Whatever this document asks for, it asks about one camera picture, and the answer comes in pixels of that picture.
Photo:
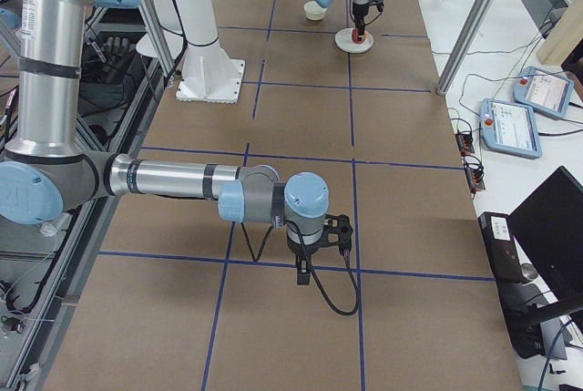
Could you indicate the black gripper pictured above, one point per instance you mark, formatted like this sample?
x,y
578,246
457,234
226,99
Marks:
x,y
301,252
360,14

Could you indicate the red yellow apple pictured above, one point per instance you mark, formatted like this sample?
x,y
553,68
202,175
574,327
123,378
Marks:
x,y
358,38

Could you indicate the white round plate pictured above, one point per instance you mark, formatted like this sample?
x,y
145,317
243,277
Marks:
x,y
343,39

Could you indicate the white small bowl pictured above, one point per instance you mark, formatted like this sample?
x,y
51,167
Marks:
x,y
314,12

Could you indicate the orange black connector block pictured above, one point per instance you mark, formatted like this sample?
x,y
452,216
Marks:
x,y
465,142

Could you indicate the near blue teach pendant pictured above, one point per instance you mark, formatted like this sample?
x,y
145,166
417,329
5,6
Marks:
x,y
510,128

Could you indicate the blue teach pendant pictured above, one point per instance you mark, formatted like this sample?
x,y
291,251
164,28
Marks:
x,y
546,92
510,128

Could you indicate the far blue teach pendant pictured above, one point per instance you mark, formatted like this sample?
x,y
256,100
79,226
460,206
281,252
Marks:
x,y
546,92

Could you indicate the black box device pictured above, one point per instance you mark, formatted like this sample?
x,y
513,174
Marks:
x,y
501,250

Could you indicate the wooden board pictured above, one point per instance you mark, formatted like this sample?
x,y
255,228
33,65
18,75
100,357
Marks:
x,y
564,37

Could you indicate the black monitor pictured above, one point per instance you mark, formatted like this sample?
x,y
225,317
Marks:
x,y
548,227

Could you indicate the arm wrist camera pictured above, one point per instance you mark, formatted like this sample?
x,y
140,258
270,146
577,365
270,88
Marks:
x,y
378,4

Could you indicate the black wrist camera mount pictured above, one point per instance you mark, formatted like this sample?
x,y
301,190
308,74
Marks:
x,y
337,232

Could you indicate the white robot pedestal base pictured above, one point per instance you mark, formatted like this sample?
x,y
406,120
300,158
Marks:
x,y
207,74

